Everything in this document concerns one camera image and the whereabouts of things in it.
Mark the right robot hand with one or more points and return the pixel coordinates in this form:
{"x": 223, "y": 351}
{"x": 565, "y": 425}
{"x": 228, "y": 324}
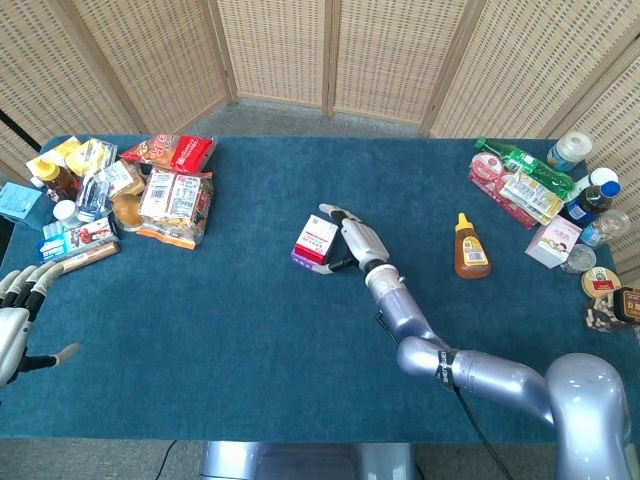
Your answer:
{"x": 365, "y": 242}

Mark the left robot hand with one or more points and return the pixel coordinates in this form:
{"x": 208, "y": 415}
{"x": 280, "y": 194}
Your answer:
{"x": 12, "y": 325}

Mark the white box with red top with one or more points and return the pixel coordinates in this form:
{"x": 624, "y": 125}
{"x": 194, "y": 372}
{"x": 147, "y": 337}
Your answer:
{"x": 315, "y": 237}

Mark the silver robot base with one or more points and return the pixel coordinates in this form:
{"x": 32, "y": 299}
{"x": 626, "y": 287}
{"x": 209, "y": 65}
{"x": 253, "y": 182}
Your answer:
{"x": 300, "y": 462}

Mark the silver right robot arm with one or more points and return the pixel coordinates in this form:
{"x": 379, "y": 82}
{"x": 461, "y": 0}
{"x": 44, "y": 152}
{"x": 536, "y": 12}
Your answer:
{"x": 400, "y": 310}

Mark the purple milk carton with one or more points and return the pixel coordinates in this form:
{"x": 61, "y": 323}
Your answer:
{"x": 305, "y": 261}

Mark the blue and white long box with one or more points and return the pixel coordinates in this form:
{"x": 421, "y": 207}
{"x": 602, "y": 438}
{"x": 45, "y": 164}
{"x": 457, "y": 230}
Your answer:
{"x": 75, "y": 240}

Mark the light blue box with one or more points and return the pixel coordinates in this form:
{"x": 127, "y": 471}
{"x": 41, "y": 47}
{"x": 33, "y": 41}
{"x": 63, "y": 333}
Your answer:
{"x": 20, "y": 202}

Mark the pink white carton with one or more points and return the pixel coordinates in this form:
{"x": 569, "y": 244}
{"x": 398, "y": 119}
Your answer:
{"x": 550, "y": 245}

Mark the brown bar pack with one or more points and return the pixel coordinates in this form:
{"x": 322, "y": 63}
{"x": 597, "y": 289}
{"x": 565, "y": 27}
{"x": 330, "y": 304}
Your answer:
{"x": 92, "y": 256}

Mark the honey squeeze bottle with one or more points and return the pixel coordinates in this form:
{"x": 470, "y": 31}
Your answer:
{"x": 472, "y": 255}

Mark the small white jar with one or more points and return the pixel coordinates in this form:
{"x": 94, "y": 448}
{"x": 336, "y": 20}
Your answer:
{"x": 65, "y": 212}

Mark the red three-cup pack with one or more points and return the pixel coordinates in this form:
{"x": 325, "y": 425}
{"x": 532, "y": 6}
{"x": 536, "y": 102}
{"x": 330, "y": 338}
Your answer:
{"x": 487, "y": 172}

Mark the teal tablecloth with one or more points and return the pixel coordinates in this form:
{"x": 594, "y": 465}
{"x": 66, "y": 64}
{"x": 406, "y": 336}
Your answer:
{"x": 250, "y": 325}

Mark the amber bottle with yellow cap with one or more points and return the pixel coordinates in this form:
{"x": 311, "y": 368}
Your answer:
{"x": 60, "y": 182}

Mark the clear bag with blue item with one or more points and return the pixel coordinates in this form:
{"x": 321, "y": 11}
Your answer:
{"x": 97, "y": 192}

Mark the yellow and white packet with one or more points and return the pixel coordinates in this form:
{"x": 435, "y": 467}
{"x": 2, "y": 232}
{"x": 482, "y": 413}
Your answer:
{"x": 50, "y": 160}

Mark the yellow and white sachet pack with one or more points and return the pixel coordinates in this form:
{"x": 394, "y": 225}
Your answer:
{"x": 530, "y": 197}

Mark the green plastic bottle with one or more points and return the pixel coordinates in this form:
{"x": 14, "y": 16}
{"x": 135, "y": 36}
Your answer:
{"x": 525, "y": 162}

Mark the yellow packet in clear wrap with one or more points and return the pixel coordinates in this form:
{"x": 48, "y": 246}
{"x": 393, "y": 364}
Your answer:
{"x": 90, "y": 155}

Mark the clear noodle multipack bag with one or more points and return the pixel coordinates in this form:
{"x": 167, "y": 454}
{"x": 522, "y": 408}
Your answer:
{"x": 170, "y": 200}

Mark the red snack bag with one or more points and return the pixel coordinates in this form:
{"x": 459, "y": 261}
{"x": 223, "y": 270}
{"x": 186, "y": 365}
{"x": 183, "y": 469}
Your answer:
{"x": 180, "y": 152}

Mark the woven folding screen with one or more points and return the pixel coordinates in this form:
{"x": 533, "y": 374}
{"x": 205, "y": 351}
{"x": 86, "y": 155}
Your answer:
{"x": 275, "y": 50}

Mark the clear cup with foil lid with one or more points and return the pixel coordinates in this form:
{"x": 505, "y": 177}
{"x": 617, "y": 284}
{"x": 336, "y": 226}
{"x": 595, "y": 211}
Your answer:
{"x": 580, "y": 258}

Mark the white jar with white lid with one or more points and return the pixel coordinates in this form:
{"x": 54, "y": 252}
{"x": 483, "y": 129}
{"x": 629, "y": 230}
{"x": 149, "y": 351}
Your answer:
{"x": 570, "y": 150}

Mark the dark bottle with blue cap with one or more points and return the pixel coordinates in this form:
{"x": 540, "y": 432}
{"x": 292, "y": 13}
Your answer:
{"x": 587, "y": 202}

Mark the round yellow-rimmed tin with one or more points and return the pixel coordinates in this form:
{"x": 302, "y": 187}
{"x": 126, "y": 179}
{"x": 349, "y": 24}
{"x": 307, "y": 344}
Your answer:
{"x": 600, "y": 282}

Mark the clear plastic bottle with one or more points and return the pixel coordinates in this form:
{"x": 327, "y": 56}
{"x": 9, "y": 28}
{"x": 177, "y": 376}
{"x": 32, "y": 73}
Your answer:
{"x": 607, "y": 227}

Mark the bottle with white cap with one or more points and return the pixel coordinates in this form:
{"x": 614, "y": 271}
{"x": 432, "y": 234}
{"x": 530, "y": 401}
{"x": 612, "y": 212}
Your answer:
{"x": 602, "y": 176}

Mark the brown-labelled nut jar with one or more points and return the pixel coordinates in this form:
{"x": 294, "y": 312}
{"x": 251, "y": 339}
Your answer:
{"x": 627, "y": 305}

